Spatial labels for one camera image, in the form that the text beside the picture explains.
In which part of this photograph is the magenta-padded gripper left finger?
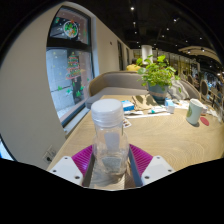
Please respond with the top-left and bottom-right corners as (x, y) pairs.
(49, 144), (96, 188)

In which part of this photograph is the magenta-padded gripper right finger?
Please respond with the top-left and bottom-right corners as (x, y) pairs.
(127, 143), (176, 189)

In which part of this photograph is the clear plastic bottle white cap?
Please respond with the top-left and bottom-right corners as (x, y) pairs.
(90, 98), (130, 177)

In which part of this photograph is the small printed card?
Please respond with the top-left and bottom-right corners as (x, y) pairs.
(122, 119), (133, 130)

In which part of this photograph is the flat blue white box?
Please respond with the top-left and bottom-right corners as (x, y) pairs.
(120, 99), (136, 112)

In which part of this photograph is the small blue white carton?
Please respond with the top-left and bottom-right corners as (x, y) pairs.
(164, 98), (176, 115)

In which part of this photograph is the flat round red coaster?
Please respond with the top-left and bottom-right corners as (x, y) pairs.
(199, 116), (211, 127)

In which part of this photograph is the grey curved sofa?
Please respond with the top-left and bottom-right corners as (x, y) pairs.
(84, 70), (202, 110)

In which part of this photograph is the green potted plant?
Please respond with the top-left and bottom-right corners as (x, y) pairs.
(135, 54), (183, 103)

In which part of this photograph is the person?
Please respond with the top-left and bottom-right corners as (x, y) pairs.
(125, 58), (143, 73)

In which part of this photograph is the decorated window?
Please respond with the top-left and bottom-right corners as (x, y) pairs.
(45, 4), (96, 128)

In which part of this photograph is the group of dining chairs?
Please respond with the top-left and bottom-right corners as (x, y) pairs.
(185, 70), (224, 113)

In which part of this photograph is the group of ceiling lights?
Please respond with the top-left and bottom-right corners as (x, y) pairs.
(128, 4), (208, 54)

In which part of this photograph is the white wall socket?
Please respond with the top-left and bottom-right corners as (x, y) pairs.
(42, 144), (58, 164)

